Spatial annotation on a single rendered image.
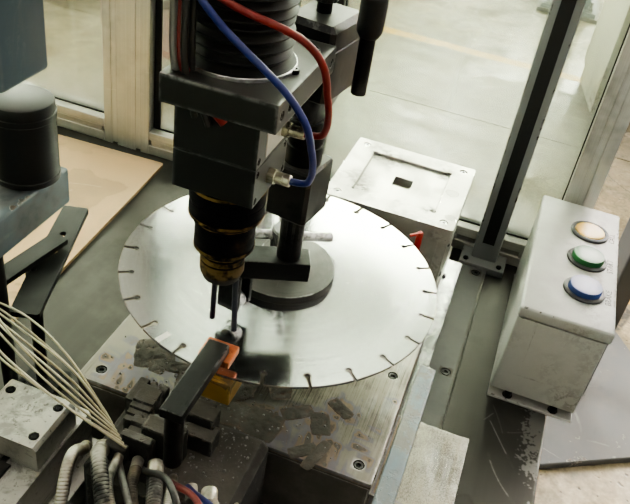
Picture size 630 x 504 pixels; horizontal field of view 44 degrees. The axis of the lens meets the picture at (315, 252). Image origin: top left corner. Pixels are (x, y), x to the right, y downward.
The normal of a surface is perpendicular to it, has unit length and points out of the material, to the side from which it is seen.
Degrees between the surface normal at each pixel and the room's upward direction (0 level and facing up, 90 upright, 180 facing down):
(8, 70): 90
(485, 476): 0
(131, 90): 90
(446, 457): 0
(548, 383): 90
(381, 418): 0
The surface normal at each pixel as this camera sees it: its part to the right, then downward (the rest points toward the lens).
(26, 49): 0.93, 0.30
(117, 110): -0.33, 0.52
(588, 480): 0.14, -0.79
